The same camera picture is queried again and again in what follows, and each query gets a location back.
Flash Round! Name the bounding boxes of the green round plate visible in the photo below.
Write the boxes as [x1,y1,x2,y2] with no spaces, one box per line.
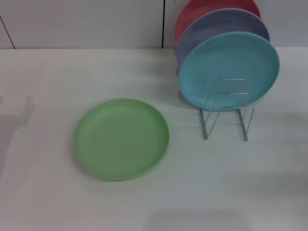
[73,97,171,182]

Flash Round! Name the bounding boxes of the light blue round plate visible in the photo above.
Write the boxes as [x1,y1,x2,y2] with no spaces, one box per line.
[178,31,281,113]

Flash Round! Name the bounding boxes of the red round plate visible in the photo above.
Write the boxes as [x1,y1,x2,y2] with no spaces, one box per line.
[174,0,262,46]

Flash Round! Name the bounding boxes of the purple round plate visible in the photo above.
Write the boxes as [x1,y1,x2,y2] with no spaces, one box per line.
[175,8,270,69]

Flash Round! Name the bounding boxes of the silver wire plate rack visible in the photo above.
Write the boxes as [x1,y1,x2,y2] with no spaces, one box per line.
[199,77,255,141]

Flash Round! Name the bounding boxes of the black vertical wall strip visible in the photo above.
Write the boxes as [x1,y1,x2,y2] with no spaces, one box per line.
[161,0,167,49]

